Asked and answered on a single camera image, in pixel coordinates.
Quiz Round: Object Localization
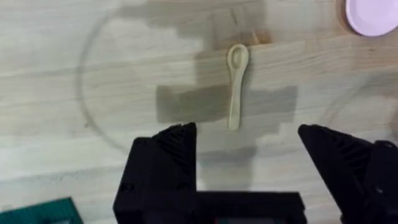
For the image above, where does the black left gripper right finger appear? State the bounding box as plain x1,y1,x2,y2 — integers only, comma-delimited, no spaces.
297,124,398,224

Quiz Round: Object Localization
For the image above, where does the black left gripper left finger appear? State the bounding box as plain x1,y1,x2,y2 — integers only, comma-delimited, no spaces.
113,122,198,224

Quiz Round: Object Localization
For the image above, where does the pink plate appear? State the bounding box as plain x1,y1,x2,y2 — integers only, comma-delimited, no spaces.
345,0,398,37

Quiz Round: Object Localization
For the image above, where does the wooden spoon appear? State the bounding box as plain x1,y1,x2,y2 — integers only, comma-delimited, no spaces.
226,44,250,131

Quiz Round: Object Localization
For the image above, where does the green board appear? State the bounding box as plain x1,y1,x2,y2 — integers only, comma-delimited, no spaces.
0,197,84,224

